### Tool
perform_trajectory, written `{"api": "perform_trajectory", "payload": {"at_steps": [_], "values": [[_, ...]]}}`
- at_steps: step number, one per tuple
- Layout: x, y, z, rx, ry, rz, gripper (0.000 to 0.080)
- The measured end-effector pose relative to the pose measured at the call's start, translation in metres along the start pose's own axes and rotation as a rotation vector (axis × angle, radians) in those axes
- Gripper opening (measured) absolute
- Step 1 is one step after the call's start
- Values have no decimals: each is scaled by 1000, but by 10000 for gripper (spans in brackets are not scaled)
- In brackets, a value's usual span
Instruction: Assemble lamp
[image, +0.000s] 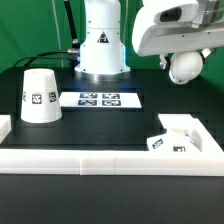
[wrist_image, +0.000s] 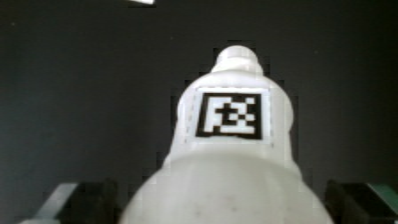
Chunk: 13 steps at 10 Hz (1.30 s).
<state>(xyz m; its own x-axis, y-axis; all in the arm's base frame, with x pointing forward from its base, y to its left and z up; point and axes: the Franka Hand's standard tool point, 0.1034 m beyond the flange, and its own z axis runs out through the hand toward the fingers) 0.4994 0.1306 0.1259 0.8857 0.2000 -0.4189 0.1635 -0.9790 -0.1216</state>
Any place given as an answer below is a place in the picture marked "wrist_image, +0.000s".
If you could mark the white marker sheet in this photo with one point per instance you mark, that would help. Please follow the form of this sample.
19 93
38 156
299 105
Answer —
150 2

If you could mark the white lamp bulb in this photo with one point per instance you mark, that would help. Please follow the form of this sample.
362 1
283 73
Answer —
230 180

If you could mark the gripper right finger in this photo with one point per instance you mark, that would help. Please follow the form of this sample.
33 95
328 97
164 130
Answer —
362 203

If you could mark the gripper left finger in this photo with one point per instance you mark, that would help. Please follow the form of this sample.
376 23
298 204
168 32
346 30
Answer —
81 204

